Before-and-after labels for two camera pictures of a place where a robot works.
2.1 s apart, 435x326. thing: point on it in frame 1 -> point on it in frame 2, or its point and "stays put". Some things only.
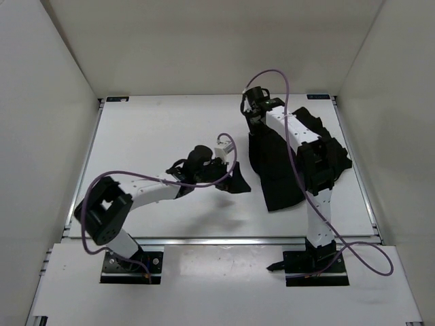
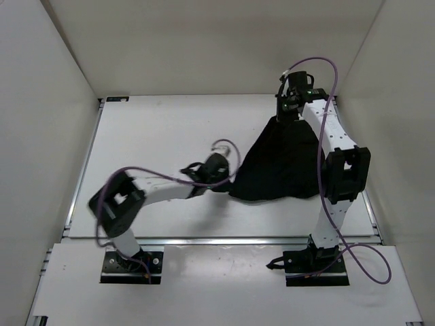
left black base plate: x=116 y=270 stays put
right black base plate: x=308 y=262 stays put
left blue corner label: x=117 y=98 stays put
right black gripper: x=250 y=113 -> x=280 y=116
